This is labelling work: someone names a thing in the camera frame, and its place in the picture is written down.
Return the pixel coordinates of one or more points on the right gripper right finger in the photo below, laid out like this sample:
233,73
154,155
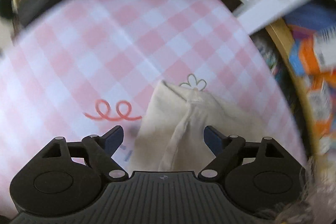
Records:
227,151

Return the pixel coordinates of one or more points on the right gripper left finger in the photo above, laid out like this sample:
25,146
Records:
100,150

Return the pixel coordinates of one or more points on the beige t-shirt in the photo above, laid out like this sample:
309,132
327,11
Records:
171,138

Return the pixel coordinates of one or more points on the pink checkered desk mat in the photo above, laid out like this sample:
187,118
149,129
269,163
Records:
88,65

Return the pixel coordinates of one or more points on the orange blue white tall box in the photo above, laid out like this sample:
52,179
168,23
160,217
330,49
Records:
315,54

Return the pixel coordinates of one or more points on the white wooden bookshelf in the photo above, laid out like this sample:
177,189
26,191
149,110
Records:
284,22

